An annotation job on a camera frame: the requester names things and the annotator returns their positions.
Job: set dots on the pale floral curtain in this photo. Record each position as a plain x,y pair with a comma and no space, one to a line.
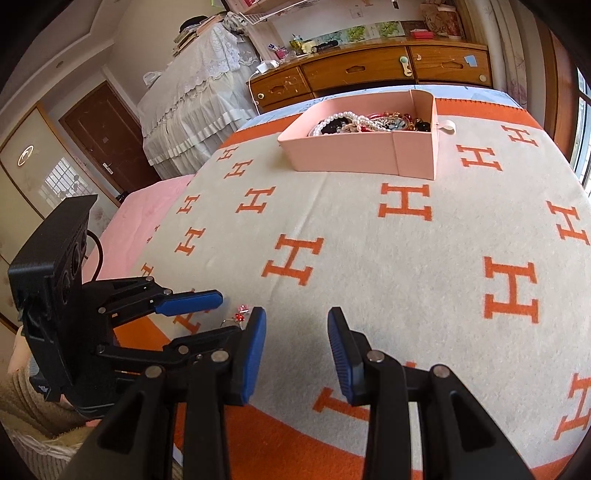
503,50

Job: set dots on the metal window grille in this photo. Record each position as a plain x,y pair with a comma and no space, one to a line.
582,138

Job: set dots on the white power adapter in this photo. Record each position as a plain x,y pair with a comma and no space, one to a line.
268,67

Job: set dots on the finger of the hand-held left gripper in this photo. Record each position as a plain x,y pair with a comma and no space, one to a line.
184,344
189,302

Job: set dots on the blue sticker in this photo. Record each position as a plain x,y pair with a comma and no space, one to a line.
471,61

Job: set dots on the brown wooden door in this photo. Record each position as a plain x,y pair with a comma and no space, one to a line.
111,138

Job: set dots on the white lace piano cover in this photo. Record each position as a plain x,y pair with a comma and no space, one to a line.
194,110

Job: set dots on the pink box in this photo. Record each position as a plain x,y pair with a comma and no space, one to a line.
346,154

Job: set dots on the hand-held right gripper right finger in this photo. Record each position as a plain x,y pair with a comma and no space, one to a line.
344,355

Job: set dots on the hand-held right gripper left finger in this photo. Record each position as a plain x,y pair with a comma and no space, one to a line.
249,355

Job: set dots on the person's left forearm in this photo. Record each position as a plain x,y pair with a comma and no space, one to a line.
37,406

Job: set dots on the glass panel sliding door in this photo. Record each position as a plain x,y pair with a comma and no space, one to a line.
46,175

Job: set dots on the small red box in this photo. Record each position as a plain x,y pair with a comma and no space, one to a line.
420,34

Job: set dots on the gold rhinestone hair comb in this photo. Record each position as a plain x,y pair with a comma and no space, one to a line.
388,123

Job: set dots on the small red earrings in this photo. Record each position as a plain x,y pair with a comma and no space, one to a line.
239,316

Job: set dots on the pink blanket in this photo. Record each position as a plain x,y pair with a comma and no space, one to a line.
138,221

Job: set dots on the stack of books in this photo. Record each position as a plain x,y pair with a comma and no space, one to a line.
191,34

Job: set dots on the strip of green photos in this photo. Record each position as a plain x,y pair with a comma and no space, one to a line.
369,32

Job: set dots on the floral patterned jar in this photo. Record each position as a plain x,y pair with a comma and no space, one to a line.
443,21

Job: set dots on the green and white hook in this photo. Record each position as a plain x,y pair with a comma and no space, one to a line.
406,67

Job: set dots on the wooden desk with drawers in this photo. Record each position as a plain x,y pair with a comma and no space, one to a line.
360,69

